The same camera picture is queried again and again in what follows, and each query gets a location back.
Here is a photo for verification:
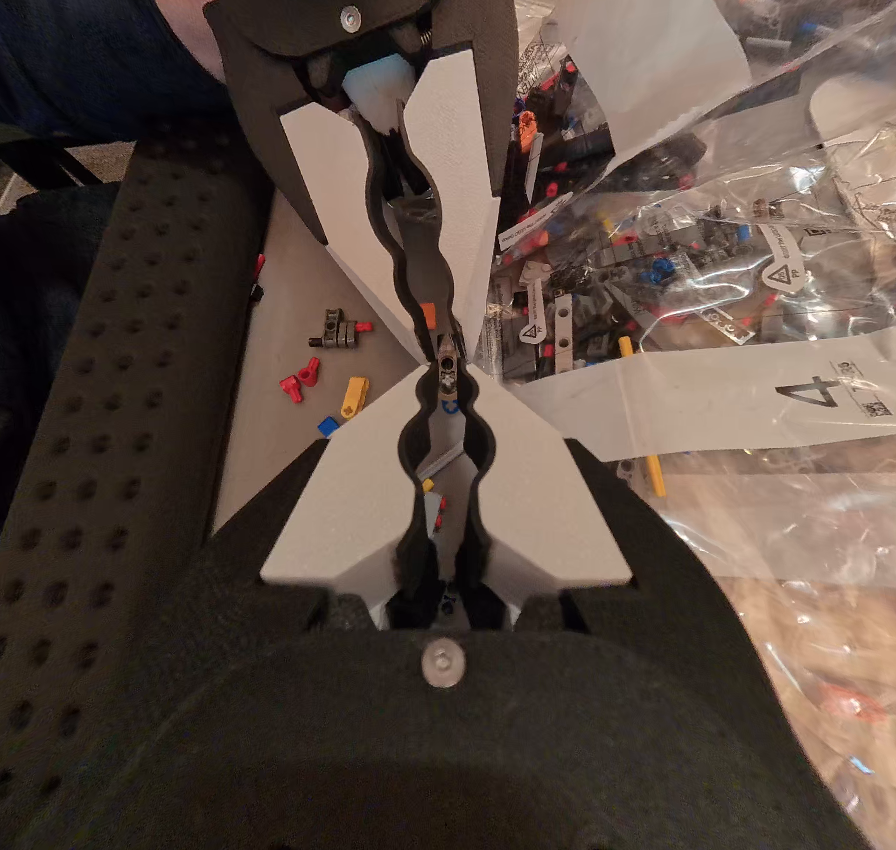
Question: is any black lego gear frame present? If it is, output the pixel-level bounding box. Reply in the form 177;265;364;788
433;332;464;418

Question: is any long thin grey axle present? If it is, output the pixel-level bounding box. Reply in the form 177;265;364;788
419;443;467;477

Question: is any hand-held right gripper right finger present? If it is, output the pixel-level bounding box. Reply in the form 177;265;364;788
458;366;634;592

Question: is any person's left hand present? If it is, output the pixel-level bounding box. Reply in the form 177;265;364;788
136;0;230;86

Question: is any black dimpled mat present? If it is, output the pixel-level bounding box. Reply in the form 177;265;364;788
0;129;275;850

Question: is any person's left forearm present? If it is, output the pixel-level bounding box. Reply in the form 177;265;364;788
0;0;232;140

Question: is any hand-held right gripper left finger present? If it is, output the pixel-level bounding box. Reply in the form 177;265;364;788
260;363;438;628

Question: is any clear lego parts bag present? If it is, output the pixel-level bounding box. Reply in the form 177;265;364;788
483;164;896;462
616;444;896;850
497;0;896;263

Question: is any grey lego connector assembly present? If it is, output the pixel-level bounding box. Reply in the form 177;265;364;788
308;307;375;350

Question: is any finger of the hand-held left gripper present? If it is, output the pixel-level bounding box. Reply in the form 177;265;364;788
279;101;431;361
401;47;501;361

